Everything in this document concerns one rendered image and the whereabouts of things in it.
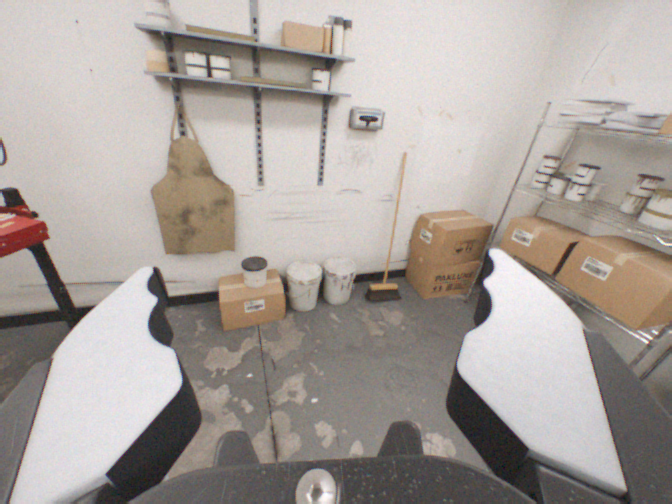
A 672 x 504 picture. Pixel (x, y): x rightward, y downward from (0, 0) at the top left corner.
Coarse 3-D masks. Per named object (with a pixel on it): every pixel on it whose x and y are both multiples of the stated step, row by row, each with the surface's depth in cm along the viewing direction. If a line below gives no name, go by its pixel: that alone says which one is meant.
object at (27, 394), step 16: (32, 368) 7; (48, 368) 7; (32, 384) 6; (16, 400) 6; (32, 400) 6; (0, 416) 6; (16, 416) 6; (32, 416) 6; (0, 432) 5; (16, 432) 5; (0, 448) 5; (16, 448) 5; (0, 464) 5; (16, 464) 5; (0, 480) 5; (0, 496) 4; (96, 496) 4; (112, 496) 5
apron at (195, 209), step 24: (192, 144) 183; (168, 168) 185; (192, 168) 189; (168, 192) 191; (192, 192) 198; (216, 192) 203; (168, 216) 198; (192, 216) 206; (216, 216) 210; (168, 240) 208; (192, 240) 213; (216, 240) 218
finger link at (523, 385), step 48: (480, 288) 11; (528, 288) 8; (480, 336) 7; (528, 336) 7; (576, 336) 7; (480, 384) 6; (528, 384) 6; (576, 384) 6; (480, 432) 6; (528, 432) 5; (576, 432) 5
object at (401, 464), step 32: (224, 448) 5; (384, 448) 5; (416, 448) 5; (192, 480) 4; (224, 480) 4; (256, 480) 4; (288, 480) 4; (320, 480) 4; (352, 480) 4; (384, 480) 4; (416, 480) 4; (448, 480) 4; (480, 480) 4
